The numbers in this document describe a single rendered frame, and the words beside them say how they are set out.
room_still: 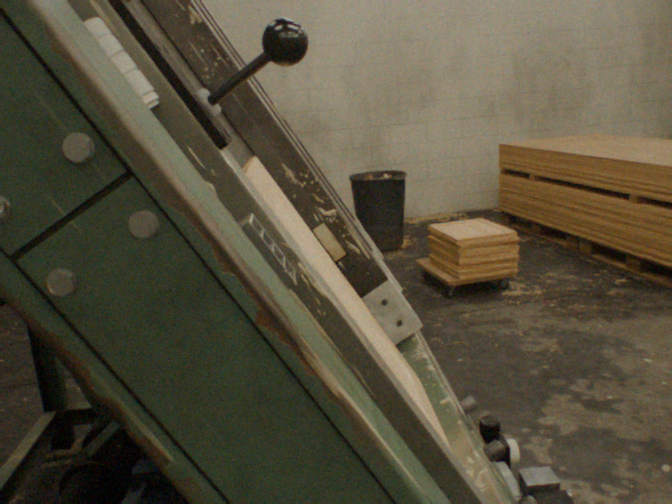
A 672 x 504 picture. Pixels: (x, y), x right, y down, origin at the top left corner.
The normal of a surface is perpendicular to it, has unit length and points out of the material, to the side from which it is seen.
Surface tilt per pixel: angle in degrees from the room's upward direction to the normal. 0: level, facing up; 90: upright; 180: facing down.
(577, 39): 90
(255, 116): 90
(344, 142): 90
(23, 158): 90
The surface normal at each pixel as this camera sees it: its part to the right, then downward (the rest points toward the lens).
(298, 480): 0.07, 0.24
